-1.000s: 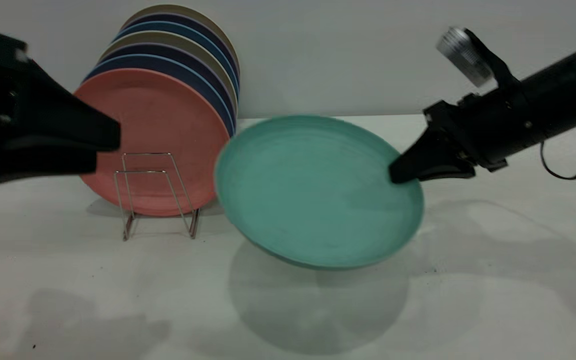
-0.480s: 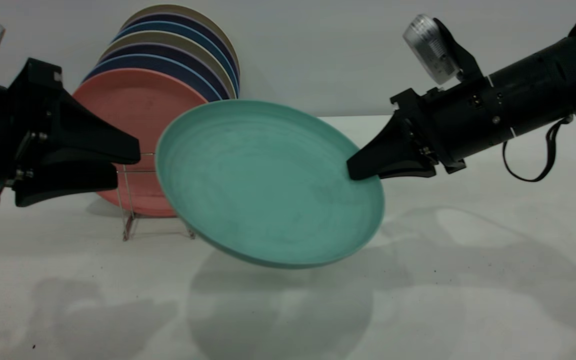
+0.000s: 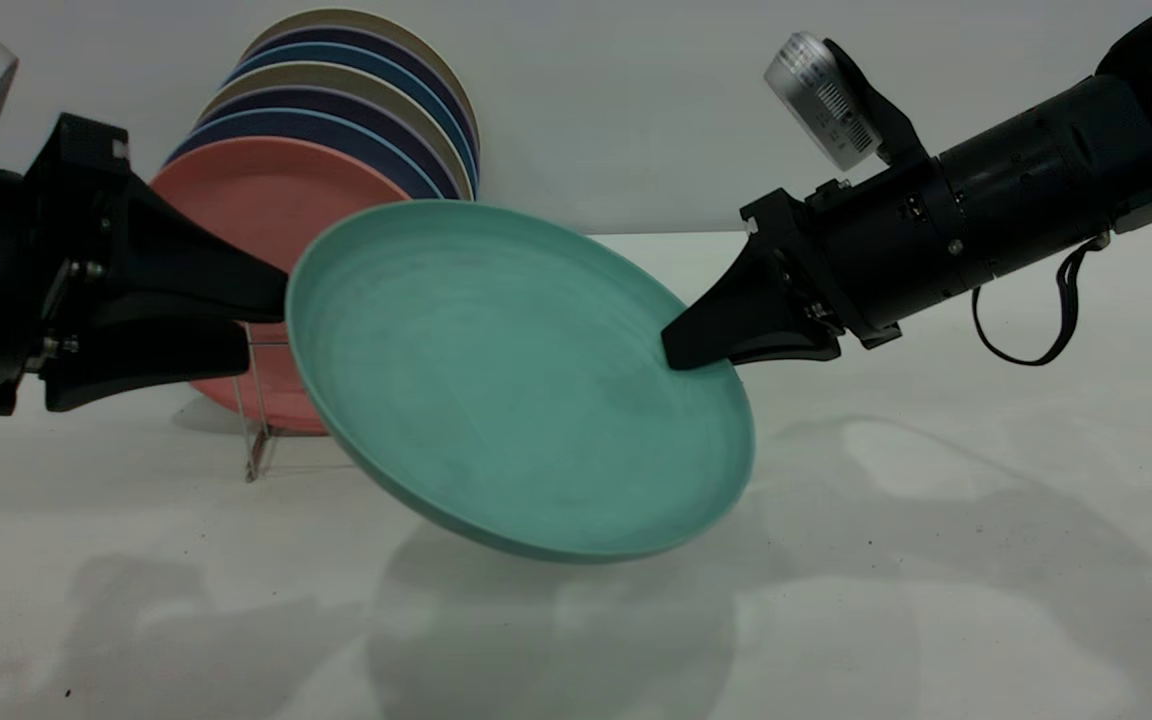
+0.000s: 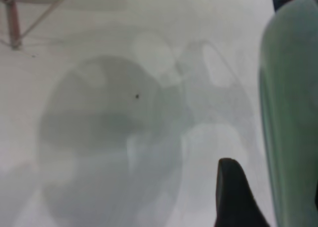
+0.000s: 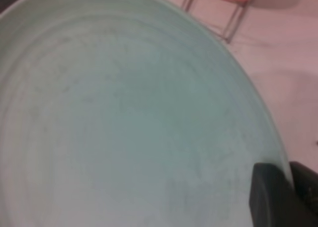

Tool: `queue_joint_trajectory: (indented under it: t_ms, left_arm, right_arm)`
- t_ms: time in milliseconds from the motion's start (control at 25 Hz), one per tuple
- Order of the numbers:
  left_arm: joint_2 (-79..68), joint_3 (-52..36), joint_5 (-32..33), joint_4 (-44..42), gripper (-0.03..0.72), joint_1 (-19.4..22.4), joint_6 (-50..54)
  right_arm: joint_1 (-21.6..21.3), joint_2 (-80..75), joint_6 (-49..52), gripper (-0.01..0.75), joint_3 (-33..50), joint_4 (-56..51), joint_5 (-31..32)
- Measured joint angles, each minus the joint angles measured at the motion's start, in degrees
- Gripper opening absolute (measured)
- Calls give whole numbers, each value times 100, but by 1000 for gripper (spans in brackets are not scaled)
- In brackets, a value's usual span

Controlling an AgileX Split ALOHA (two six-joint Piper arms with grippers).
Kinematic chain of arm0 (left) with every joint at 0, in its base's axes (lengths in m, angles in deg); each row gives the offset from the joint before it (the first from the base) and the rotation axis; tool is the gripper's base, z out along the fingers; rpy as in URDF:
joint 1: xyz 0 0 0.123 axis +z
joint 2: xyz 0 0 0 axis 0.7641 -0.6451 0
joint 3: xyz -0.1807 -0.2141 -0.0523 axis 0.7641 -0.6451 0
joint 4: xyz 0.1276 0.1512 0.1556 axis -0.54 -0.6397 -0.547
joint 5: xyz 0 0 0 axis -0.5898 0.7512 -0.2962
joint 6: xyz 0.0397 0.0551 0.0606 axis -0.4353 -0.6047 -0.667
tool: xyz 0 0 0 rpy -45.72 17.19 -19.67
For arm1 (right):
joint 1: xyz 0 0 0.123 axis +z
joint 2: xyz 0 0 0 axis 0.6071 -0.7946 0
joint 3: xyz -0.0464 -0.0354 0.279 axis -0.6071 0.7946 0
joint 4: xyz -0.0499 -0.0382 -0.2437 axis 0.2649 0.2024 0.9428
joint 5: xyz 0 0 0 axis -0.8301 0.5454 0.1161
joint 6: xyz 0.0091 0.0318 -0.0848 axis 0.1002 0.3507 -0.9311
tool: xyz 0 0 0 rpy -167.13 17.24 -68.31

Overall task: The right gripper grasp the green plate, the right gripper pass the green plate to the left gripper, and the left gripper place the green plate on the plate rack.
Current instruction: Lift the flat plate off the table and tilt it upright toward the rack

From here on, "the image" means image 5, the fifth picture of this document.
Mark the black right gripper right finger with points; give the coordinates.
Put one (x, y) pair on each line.
(308, 199)

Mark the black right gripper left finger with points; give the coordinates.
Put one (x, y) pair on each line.
(270, 199)

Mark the green plate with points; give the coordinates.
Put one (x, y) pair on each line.
(136, 112)

